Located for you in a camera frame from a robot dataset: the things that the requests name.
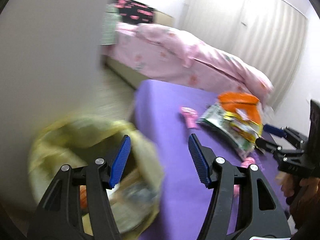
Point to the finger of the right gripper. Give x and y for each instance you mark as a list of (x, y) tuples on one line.
[(269, 147), (292, 136)]

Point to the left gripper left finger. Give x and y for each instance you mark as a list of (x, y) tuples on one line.
[(58, 215)]

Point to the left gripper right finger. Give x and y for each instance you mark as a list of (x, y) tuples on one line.
[(243, 204)]

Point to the yellow white snack bag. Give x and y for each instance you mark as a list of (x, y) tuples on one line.
[(235, 128)]

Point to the orange snack bag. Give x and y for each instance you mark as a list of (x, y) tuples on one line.
[(231, 101)]

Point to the yellow trash bag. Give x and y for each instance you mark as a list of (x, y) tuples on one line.
[(134, 201)]

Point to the person's right hand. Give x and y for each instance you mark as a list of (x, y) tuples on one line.
[(305, 206)]

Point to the purple mat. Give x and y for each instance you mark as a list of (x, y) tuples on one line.
[(184, 199)]

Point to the beige striped curtain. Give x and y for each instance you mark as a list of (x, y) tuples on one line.
[(266, 34)]

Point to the pink floral duvet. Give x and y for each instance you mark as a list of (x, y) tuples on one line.
[(189, 49)]

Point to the bed with pink sheet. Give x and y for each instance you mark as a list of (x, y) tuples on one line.
[(135, 60)]

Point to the black pink pillow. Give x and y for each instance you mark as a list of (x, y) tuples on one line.
[(133, 12)]

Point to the green checkered cloth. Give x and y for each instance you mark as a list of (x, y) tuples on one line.
[(111, 18)]

